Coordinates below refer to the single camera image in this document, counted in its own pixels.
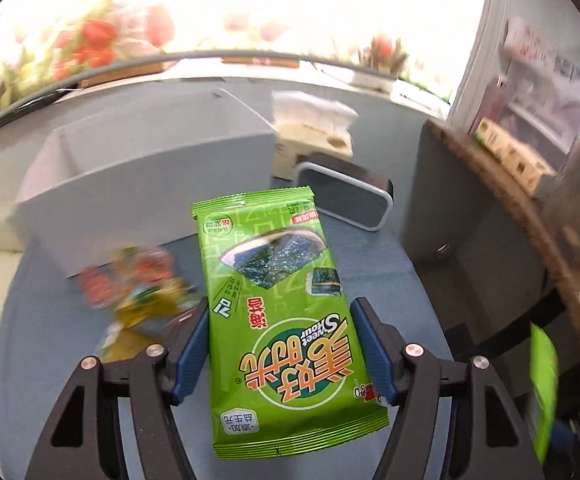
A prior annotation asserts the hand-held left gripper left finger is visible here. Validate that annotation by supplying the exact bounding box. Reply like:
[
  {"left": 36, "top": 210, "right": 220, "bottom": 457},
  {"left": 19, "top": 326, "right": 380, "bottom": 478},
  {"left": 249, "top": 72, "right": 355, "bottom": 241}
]
[{"left": 24, "top": 296, "right": 211, "bottom": 480}]

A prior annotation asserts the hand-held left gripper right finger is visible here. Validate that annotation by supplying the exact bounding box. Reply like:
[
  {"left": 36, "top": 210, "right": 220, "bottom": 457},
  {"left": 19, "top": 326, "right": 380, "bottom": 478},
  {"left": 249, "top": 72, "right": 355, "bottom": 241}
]
[{"left": 350, "top": 296, "right": 546, "bottom": 480}]

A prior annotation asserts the yellow jelly cup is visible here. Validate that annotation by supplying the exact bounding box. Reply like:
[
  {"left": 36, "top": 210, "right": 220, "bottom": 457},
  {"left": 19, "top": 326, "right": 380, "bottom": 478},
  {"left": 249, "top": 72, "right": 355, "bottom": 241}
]
[{"left": 97, "top": 280, "right": 201, "bottom": 363}]

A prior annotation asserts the green seaweed snack packet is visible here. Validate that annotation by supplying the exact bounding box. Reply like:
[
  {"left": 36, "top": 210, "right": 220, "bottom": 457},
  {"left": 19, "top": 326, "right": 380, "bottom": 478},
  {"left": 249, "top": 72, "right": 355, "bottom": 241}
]
[
  {"left": 192, "top": 186, "right": 389, "bottom": 460},
  {"left": 527, "top": 322, "right": 562, "bottom": 467}
]

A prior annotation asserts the red jelly cup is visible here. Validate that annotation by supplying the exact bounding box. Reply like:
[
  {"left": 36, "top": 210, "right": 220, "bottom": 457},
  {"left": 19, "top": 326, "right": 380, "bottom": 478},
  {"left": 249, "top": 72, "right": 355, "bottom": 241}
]
[{"left": 80, "top": 247, "right": 177, "bottom": 311}]

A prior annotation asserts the white cardboard box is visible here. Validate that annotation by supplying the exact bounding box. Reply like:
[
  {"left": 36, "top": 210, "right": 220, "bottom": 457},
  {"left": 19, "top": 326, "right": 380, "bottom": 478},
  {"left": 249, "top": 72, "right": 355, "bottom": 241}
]
[{"left": 14, "top": 87, "right": 278, "bottom": 281}]

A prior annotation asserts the blue tablecloth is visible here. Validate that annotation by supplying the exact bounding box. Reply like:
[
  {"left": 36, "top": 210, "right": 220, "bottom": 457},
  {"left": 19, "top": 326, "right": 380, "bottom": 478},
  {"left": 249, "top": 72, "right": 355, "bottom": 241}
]
[{"left": 0, "top": 200, "right": 466, "bottom": 480}]

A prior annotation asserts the dark desk with wooden edge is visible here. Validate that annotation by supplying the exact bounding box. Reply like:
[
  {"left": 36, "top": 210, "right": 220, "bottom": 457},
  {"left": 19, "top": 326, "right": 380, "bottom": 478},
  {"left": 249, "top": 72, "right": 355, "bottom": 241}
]
[{"left": 402, "top": 119, "right": 580, "bottom": 441}]

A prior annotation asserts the beige tissue box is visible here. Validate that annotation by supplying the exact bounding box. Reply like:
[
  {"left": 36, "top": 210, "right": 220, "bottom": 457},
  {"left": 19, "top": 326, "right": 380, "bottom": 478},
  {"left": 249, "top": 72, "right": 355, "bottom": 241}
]
[{"left": 271, "top": 91, "right": 358, "bottom": 181}]

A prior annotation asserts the brown cardboard box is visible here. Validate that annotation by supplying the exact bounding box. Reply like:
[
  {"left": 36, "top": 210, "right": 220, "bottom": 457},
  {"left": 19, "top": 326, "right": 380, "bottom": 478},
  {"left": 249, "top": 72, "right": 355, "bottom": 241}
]
[{"left": 77, "top": 59, "right": 167, "bottom": 89}]

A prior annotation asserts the white display shelf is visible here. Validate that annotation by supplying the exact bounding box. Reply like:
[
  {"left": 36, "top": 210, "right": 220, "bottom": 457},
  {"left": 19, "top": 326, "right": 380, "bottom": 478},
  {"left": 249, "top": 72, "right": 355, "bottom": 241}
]
[{"left": 447, "top": 0, "right": 580, "bottom": 157}]

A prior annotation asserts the black speaker with white frame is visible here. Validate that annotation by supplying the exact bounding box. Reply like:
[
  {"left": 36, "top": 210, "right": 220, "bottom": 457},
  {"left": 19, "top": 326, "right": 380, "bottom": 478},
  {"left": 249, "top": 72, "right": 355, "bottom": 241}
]
[{"left": 294, "top": 151, "right": 395, "bottom": 232}]

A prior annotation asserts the tulip wall mural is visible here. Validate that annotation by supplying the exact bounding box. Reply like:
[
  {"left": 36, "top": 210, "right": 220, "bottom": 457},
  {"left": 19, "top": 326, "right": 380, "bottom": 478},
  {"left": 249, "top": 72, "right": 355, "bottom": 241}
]
[{"left": 0, "top": 0, "right": 471, "bottom": 131}]

